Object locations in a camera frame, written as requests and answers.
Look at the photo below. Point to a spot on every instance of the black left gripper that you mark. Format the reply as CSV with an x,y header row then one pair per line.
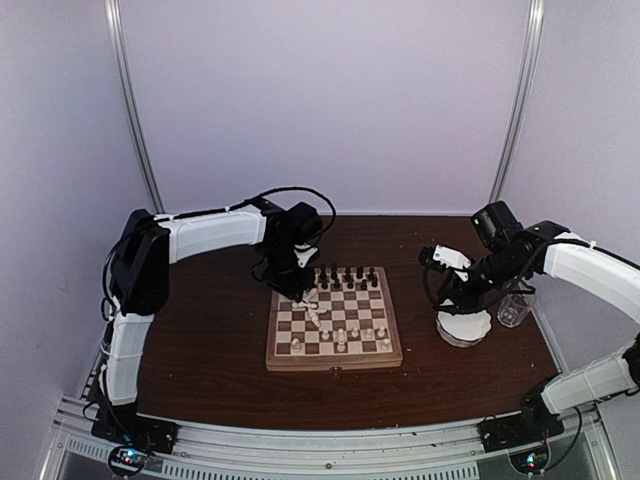
x,y
289,289

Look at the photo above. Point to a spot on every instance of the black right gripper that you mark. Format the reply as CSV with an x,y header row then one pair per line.
x,y
467,301

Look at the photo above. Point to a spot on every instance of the white knight chess piece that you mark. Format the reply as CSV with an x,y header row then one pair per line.
x,y
296,346

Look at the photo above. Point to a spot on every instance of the wooden chess board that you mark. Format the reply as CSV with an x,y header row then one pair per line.
x,y
345,310

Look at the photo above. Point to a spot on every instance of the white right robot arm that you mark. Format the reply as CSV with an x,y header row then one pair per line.
x,y
549,249

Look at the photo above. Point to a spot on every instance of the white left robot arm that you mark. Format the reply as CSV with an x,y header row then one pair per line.
x,y
139,269

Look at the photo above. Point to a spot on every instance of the black chess pieces rows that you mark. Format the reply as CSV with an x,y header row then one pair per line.
x,y
358,279

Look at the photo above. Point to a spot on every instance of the pile of white chess pieces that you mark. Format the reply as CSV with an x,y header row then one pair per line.
x,y
311,306

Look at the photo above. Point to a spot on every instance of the right round controller board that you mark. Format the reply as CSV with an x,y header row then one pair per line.
x,y
530,462

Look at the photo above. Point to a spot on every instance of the round controller board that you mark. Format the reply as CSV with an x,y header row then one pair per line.
x,y
126,460
530,462

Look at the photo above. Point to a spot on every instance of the left round controller board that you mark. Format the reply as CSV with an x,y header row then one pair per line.
x,y
126,460

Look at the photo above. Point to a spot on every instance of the clear drinking glass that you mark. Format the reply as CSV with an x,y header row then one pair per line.
x,y
514,308

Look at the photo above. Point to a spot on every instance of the white scalloped ceramic bowl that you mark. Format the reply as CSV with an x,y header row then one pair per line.
x,y
463,331

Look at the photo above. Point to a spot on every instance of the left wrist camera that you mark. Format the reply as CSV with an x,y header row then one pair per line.
x,y
304,231

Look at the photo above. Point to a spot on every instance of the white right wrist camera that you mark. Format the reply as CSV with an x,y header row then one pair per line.
x,y
441,258

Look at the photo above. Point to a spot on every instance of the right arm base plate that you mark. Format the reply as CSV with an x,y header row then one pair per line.
x,y
508,432

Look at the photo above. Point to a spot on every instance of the aluminium front rail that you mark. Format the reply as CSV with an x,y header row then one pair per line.
x,y
441,451

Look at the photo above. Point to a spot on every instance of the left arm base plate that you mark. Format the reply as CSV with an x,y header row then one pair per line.
x,y
157,436

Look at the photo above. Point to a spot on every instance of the right aluminium frame post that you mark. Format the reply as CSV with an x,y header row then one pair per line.
x,y
527,70

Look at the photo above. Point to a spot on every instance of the aluminium frame post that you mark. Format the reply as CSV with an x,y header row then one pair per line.
x,y
133,119
527,70

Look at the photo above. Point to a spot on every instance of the left aluminium frame post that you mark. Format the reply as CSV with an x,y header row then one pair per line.
x,y
133,119

